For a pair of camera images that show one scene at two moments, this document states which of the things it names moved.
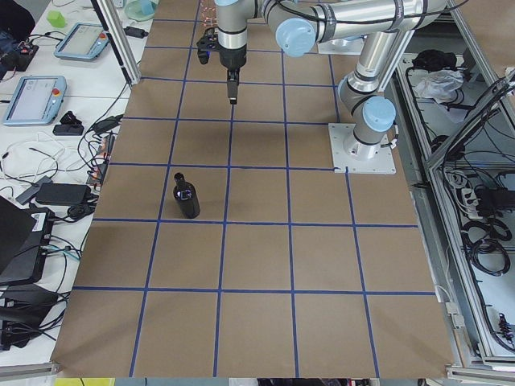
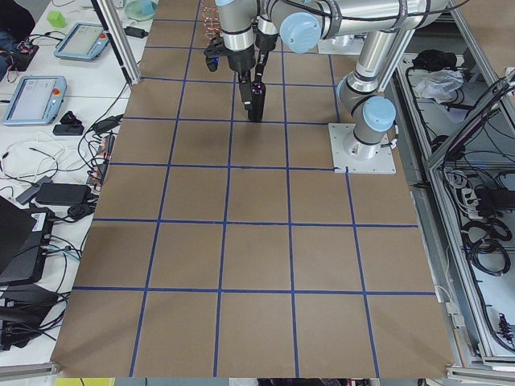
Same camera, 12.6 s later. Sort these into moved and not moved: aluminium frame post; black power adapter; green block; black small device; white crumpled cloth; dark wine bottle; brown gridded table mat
Moved: dark wine bottle
Not moved: brown gridded table mat; black small device; white crumpled cloth; black power adapter; green block; aluminium frame post
